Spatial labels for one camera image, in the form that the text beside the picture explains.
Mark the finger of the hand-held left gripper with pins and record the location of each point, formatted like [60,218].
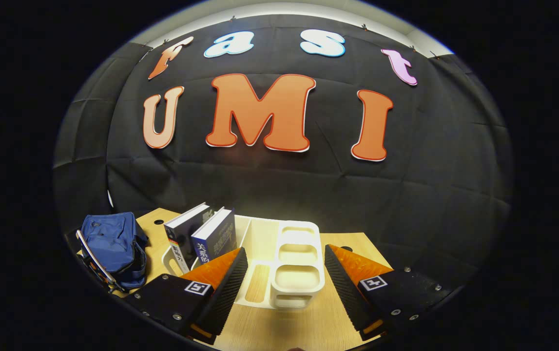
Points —
[95,267]

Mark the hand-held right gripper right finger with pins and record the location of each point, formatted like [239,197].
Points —
[347,292]

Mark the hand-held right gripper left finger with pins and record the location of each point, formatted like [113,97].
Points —
[221,292]

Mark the blue schoolbag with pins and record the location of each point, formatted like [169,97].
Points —
[113,243]

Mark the white bookshelf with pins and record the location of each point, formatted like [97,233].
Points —
[298,273]

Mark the dark blue book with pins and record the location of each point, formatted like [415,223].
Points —
[216,236]

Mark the white and black book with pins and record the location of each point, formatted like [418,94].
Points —
[186,224]

